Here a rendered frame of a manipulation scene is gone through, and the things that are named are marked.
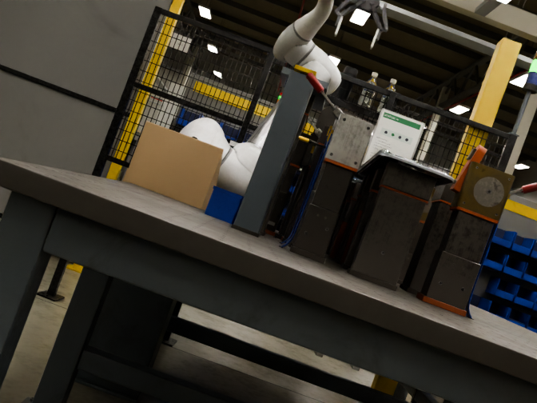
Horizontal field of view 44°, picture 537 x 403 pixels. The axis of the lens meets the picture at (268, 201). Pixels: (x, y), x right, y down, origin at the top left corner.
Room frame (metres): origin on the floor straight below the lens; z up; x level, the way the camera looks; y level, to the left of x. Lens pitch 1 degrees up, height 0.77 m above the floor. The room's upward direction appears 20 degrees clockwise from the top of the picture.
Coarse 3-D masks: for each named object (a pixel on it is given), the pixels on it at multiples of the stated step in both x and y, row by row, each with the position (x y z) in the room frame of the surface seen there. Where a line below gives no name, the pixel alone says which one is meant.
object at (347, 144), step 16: (336, 128) 1.60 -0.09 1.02; (352, 128) 1.60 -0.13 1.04; (368, 128) 1.60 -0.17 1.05; (336, 144) 1.60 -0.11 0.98; (352, 144) 1.60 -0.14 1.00; (336, 160) 1.60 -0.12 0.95; (352, 160) 1.60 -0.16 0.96; (336, 176) 1.61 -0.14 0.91; (320, 192) 1.61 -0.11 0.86; (336, 192) 1.61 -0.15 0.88; (304, 208) 1.63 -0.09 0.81; (320, 208) 1.61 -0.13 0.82; (336, 208) 1.61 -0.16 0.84; (304, 224) 1.61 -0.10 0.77; (320, 224) 1.60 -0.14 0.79; (304, 240) 1.61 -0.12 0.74; (320, 240) 1.60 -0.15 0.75; (304, 256) 1.60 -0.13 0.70; (320, 256) 1.60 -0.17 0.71
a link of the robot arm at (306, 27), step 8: (320, 0) 2.51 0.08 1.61; (328, 0) 2.50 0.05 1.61; (320, 8) 2.54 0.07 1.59; (328, 8) 2.53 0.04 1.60; (304, 16) 2.62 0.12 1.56; (312, 16) 2.59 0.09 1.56; (320, 16) 2.57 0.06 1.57; (328, 16) 2.59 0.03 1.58; (296, 24) 2.64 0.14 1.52; (304, 24) 2.62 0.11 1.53; (312, 24) 2.60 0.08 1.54; (320, 24) 2.60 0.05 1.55; (296, 32) 2.64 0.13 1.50; (304, 32) 2.63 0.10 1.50; (312, 32) 2.63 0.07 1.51; (304, 40) 2.66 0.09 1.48
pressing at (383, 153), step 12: (372, 156) 1.68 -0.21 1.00; (384, 156) 1.61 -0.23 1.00; (396, 156) 1.51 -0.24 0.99; (360, 168) 1.95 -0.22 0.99; (372, 168) 1.92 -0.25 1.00; (384, 168) 1.82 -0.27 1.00; (420, 168) 1.58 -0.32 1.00; (432, 168) 1.52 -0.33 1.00; (360, 180) 2.27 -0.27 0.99; (444, 180) 1.61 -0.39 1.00
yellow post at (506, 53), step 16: (496, 48) 3.30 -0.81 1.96; (512, 48) 3.24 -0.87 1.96; (496, 64) 3.24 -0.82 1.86; (512, 64) 3.24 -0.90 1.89; (496, 80) 3.24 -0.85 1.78; (480, 96) 3.27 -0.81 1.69; (496, 96) 3.24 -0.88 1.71; (480, 112) 3.24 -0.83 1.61; (496, 112) 3.24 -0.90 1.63; (464, 144) 3.24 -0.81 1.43; (480, 144) 3.24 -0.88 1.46; (464, 160) 3.24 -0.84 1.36; (384, 384) 3.24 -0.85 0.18
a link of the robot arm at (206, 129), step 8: (200, 120) 2.51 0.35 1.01; (208, 120) 2.52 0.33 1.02; (184, 128) 2.49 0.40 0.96; (192, 128) 2.46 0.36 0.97; (200, 128) 2.46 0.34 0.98; (208, 128) 2.48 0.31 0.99; (216, 128) 2.51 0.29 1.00; (192, 136) 2.42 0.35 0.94; (200, 136) 2.43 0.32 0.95; (208, 136) 2.46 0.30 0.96; (216, 136) 2.49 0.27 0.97; (224, 136) 2.54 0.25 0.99; (216, 144) 2.47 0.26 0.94; (224, 144) 2.50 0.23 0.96; (224, 152) 2.48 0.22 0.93
